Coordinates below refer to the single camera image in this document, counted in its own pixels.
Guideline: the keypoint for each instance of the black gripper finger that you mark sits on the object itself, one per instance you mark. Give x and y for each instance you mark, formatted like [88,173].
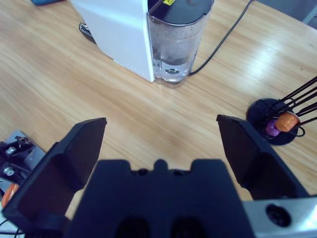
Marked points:
[62,168]
[255,161]

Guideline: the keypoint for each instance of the purple coffee capsule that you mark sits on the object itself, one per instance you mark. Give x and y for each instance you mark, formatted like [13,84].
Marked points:
[272,127]

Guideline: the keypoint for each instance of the orange coffee capsule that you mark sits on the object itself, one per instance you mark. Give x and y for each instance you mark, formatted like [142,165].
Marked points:
[287,122]

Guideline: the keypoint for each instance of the white capsule coffee machine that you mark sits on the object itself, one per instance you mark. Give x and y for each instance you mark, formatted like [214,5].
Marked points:
[119,29]

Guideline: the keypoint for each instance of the orange cylinder part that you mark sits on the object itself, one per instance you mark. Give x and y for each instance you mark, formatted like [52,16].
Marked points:
[8,196]

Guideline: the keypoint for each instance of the black drip tray metal grille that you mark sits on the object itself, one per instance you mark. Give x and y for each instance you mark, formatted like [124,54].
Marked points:
[85,31]

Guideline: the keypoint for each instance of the clear water tank black lid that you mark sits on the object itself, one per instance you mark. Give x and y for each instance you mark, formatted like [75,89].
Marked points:
[173,44]

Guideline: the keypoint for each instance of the blue rectangular plastic tray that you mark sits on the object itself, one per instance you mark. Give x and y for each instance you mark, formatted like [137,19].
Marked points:
[44,2]

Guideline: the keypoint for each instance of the yellow warning sticker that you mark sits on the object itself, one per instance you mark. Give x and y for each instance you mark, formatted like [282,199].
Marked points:
[169,2]

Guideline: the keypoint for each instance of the center grey mount plate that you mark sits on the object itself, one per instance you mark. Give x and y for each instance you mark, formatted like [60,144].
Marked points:
[15,148]

